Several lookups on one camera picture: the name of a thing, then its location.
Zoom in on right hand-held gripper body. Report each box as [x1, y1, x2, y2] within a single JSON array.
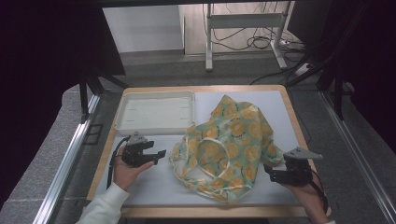
[[278, 147, 324, 188]]

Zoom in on black curtain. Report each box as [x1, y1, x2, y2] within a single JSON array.
[[0, 0, 127, 206], [288, 0, 396, 153]]

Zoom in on green shirt with orange print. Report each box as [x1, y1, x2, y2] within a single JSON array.
[[169, 94, 286, 204]]

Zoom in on white table mat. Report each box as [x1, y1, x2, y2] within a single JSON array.
[[92, 91, 302, 208]]

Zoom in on person's right hand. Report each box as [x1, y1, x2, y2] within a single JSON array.
[[281, 181, 326, 208]]

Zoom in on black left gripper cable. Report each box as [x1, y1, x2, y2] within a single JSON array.
[[106, 135, 132, 190]]

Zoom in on black floor cables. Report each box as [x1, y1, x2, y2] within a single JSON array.
[[211, 2, 304, 54]]

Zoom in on white plastic tray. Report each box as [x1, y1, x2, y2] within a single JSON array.
[[113, 90, 196, 136]]

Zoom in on black metal stand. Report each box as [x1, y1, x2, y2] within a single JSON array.
[[78, 70, 129, 124], [286, 46, 356, 121]]

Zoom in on aluminium rail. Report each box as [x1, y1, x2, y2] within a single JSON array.
[[318, 90, 396, 224], [32, 93, 101, 224]]

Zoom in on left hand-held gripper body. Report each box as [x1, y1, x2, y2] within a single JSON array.
[[120, 131, 155, 168]]

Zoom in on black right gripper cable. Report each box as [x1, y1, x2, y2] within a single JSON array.
[[306, 169, 330, 216]]

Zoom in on white power strip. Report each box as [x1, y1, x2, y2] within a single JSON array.
[[293, 62, 313, 77]]

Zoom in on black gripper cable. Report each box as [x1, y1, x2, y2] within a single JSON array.
[[106, 135, 132, 190], [306, 169, 330, 216]]

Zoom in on person's left hand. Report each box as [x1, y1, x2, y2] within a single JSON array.
[[112, 146, 155, 191]]

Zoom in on white metal desk frame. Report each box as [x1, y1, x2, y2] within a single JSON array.
[[204, 0, 295, 72]]

